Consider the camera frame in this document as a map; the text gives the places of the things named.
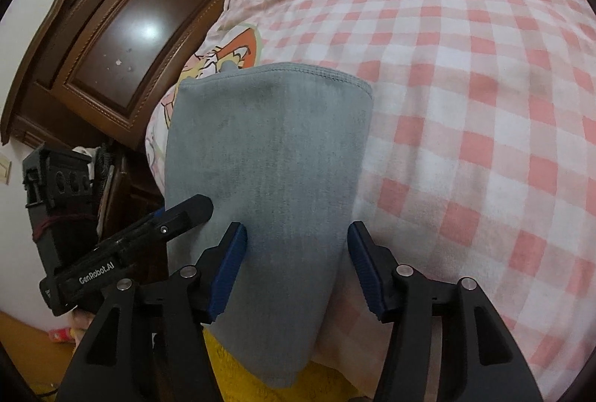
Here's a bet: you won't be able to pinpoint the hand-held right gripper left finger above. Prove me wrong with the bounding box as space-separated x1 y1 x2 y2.
56 221 248 402

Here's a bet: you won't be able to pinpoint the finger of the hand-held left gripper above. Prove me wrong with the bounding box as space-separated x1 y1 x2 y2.
93 194 215 256

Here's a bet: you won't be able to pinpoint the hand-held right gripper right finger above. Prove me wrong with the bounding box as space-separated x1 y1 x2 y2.
347 220 545 402

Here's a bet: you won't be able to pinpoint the grey pants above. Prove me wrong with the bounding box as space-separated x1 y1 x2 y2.
164 62 376 389

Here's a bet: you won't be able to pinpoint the yellow fleece blanket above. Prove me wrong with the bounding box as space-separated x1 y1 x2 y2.
202 328 373 402

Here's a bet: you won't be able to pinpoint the pink checked bedsheet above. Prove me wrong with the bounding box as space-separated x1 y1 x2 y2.
144 0 596 402

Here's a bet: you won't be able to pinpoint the dark wooden bed board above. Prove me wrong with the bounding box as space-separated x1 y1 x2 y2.
0 0 286 240

